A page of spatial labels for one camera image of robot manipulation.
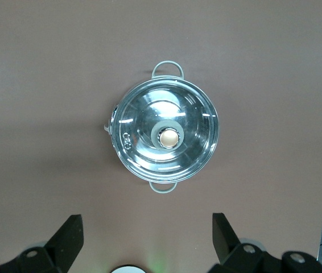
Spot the glass pot lid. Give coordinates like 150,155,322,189
112,78,220,184

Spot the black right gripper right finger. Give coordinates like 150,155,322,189
208,212,322,273

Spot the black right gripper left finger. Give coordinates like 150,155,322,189
0,214,85,273

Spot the pale green electric pot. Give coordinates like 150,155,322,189
103,59,220,196

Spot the brown table cloth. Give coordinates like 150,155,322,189
0,0,322,273

